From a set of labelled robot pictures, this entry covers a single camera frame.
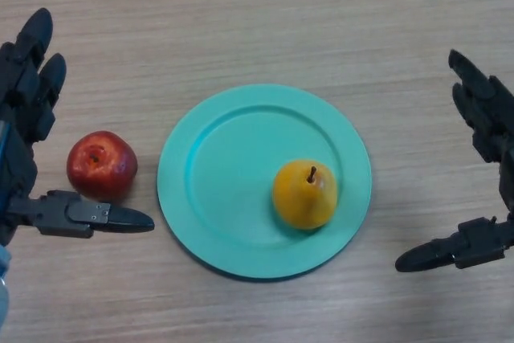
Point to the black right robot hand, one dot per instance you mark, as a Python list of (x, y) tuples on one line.
[(492, 118)]

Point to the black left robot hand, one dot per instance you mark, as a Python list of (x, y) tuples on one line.
[(22, 98)]

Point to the yellow pear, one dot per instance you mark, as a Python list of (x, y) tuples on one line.
[(303, 198)]

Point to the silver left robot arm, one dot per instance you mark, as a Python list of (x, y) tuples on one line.
[(4, 299)]

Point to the teal round plate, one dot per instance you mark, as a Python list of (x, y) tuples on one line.
[(229, 182)]

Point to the red apple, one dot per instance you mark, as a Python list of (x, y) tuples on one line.
[(102, 166)]

